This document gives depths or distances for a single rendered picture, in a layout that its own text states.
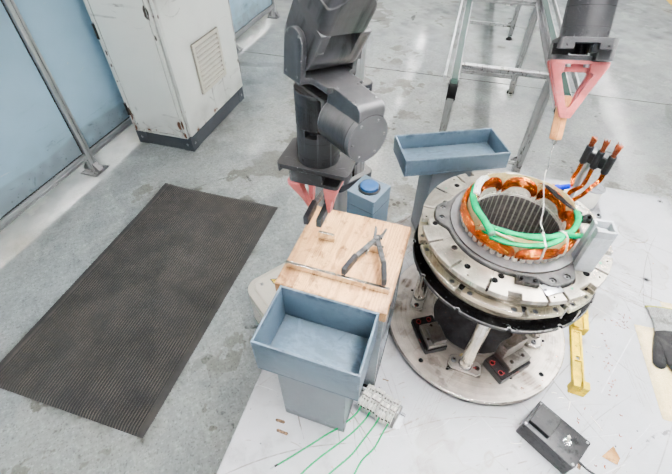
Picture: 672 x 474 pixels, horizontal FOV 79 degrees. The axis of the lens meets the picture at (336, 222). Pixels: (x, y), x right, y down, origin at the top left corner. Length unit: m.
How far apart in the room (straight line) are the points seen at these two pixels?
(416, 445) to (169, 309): 1.43
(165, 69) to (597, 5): 2.36
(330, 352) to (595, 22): 0.59
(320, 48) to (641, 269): 1.07
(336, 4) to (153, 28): 2.24
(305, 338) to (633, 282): 0.87
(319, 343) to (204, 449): 1.09
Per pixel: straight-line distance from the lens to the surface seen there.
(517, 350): 0.94
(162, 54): 2.67
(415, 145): 1.04
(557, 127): 0.66
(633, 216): 1.48
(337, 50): 0.47
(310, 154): 0.53
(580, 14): 0.64
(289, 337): 0.72
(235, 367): 1.83
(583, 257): 0.73
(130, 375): 1.94
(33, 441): 2.01
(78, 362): 2.07
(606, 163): 0.79
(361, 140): 0.45
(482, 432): 0.91
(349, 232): 0.75
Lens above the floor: 1.61
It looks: 45 degrees down
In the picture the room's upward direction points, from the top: straight up
